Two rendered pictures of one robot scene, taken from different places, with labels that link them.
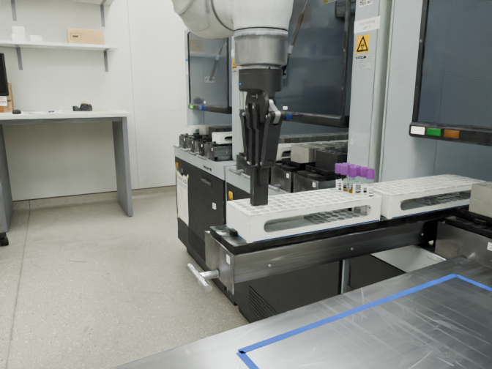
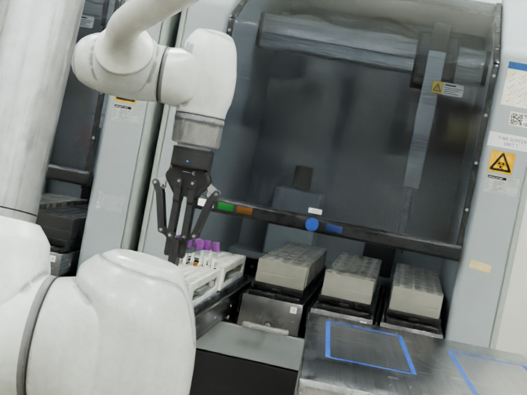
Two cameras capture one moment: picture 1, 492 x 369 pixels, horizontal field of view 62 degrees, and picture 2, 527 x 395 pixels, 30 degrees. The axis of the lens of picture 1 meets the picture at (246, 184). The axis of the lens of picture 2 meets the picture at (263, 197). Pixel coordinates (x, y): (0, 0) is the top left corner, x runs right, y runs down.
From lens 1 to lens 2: 1.44 m
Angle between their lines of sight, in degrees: 57
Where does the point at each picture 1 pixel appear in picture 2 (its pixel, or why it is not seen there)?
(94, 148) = not seen: outside the picture
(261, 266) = not seen: hidden behind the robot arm
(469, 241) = (274, 308)
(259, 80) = (207, 162)
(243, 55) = (201, 138)
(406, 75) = not seen: hidden behind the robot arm
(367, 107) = (129, 167)
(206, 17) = (143, 85)
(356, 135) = (106, 197)
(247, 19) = (212, 110)
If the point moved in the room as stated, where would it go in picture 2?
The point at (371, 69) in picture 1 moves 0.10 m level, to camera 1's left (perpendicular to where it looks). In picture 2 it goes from (138, 124) to (109, 118)
